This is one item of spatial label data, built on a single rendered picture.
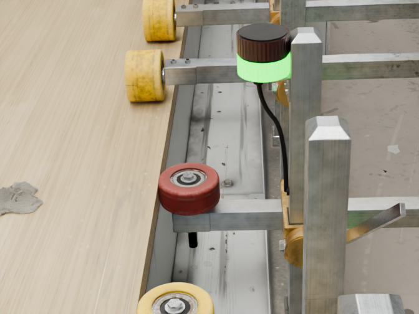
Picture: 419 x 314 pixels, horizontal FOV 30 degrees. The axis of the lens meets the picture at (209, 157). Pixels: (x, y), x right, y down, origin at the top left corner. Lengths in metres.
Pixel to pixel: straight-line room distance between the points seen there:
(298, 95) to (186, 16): 0.57
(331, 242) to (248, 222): 0.35
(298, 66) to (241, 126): 0.87
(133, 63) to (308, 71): 0.39
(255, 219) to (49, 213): 0.27
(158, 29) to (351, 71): 0.39
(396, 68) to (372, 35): 2.70
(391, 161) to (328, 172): 2.19
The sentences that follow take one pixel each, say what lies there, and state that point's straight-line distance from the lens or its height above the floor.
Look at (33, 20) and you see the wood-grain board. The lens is 1.64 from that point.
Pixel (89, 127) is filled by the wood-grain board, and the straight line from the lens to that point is 1.18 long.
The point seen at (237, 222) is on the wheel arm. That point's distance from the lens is 1.04.
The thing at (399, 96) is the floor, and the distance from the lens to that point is 3.31.
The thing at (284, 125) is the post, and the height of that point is 0.88.
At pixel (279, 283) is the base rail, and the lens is 1.16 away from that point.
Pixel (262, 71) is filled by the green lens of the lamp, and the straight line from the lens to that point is 0.87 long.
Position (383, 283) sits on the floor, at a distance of 2.29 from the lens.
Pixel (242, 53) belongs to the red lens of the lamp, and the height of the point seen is 1.10.
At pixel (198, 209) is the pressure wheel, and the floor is 0.88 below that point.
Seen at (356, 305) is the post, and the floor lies 1.16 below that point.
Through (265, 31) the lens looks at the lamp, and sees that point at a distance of 0.88.
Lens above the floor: 1.44
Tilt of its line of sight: 30 degrees down
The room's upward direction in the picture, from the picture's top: 3 degrees counter-clockwise
